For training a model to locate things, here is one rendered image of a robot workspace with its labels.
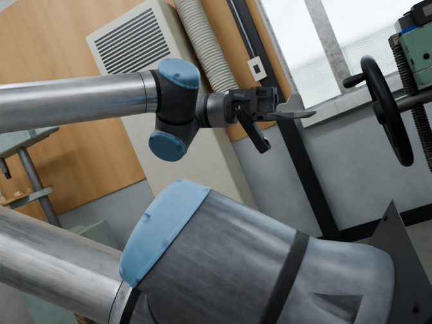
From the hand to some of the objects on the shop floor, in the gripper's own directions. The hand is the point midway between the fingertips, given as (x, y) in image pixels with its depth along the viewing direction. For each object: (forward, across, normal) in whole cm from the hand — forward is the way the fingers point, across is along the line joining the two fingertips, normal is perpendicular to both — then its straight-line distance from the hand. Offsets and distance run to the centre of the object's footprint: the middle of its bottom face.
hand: (310, 115), depth 86 cm
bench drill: (-142, +87, +147) cm, 223 cm away
